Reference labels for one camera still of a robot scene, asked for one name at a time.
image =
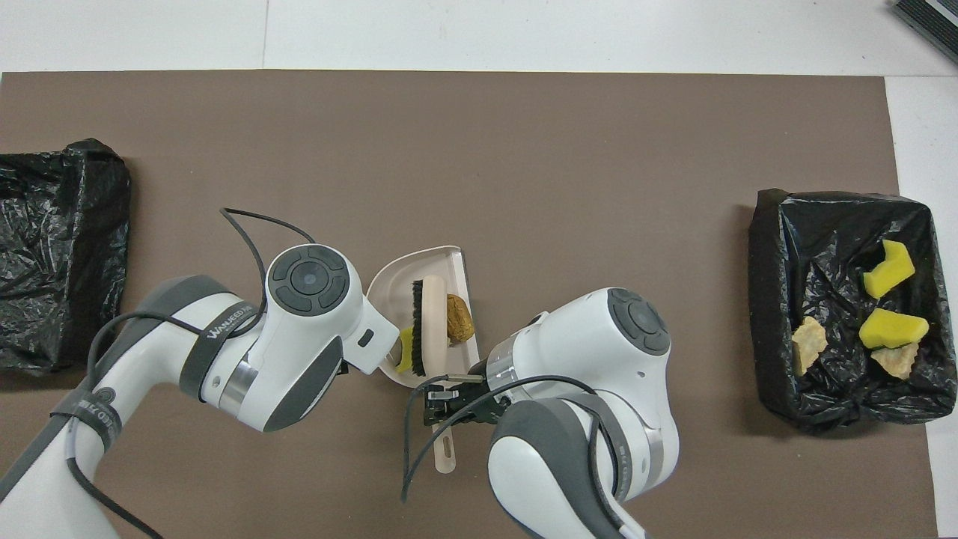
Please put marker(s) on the notched green yellow sponge piece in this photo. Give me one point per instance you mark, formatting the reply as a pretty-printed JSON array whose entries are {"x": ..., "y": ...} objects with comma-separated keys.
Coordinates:
[{"x": 891, "y": 273}]

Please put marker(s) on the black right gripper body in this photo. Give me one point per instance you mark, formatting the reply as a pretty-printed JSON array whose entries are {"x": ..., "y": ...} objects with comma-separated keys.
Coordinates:
[{"x": 483, "y": 400}]

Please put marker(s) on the dark ribbed device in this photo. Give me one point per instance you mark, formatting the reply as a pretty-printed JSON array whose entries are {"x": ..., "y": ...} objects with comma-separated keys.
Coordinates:
[{"x": 932, "y": 26}]

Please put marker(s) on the beige hand brush black bristles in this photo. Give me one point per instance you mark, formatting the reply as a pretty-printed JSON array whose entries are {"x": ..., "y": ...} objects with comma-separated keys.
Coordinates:
[{"x": 434, "y": 314}]

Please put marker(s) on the pale tan bread piece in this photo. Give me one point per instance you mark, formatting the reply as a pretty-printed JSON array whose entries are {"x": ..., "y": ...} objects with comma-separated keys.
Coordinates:
[{"x": 460, "y": 320}]

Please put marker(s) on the black bag lined bin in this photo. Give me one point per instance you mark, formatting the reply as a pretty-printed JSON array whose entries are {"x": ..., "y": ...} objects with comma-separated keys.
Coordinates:
[
  {"x": 60, "y": 254},
  {"x": 778, "y": 299}
]

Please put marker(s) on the brown table mat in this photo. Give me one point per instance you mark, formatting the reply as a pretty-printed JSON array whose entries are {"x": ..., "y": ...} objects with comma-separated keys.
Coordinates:
[{"x": 374, "y": 150}]

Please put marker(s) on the beige plastic dustpan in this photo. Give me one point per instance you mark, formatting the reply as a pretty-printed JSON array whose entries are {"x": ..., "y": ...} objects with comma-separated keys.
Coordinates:
[{"x": 393, "y": 288}]

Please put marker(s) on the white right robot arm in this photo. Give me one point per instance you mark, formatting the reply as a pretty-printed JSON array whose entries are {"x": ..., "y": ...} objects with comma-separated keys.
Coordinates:
[{"x": 599, "y": 352}]

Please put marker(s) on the pale yellow bread piece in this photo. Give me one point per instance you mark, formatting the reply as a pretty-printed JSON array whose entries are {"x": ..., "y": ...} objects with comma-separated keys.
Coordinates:
[{"x": 897, "y": 361}]

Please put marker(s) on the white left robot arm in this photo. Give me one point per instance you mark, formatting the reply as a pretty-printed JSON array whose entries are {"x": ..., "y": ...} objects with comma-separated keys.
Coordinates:
[{"x": 307, "y": 337}]

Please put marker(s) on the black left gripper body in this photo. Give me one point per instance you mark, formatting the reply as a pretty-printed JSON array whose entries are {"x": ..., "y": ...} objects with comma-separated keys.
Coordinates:
[{"x": 345, "y": 367}]

